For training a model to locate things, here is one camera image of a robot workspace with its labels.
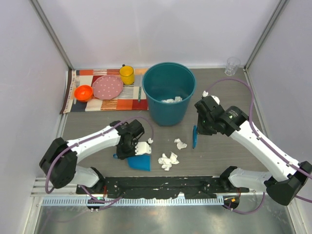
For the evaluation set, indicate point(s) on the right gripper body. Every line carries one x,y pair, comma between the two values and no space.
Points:
204,126

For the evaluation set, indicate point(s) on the orange bowl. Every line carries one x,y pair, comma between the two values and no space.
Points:
83,93

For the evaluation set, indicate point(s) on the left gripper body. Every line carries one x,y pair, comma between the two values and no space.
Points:
124,151

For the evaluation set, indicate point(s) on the blue dustpan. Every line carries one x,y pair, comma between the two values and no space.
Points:
140,162

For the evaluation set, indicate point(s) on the white cable duct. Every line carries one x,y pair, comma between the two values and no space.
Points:
87,201

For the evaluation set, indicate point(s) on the paper one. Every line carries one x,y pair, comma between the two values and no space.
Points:
167,162

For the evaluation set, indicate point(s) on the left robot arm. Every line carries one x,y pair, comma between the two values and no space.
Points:
60,162

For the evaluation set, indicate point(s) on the paper two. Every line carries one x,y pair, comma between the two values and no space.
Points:
180,145

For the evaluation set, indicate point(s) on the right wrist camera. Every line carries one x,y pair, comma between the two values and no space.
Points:
206,94

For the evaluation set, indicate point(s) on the table knife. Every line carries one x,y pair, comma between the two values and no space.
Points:
140,87

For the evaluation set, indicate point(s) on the pink dotted plate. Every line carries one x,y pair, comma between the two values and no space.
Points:
107,87

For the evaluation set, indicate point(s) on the yellow cup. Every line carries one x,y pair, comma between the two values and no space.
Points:
127,74

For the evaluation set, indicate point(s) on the clear glass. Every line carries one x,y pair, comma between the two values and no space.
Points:
232,66

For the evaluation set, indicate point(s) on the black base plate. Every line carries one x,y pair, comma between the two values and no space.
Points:
193,187

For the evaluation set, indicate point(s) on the large paper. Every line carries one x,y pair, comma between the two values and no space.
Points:
173,100

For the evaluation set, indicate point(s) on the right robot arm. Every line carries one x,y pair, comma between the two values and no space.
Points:
285,176

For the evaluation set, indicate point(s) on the blue hand brush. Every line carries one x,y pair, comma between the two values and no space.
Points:
194,134

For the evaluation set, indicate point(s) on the teal plastic bin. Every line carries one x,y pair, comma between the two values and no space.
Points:
167,80

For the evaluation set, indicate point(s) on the fork on placemat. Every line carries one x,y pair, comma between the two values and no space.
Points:
77,84

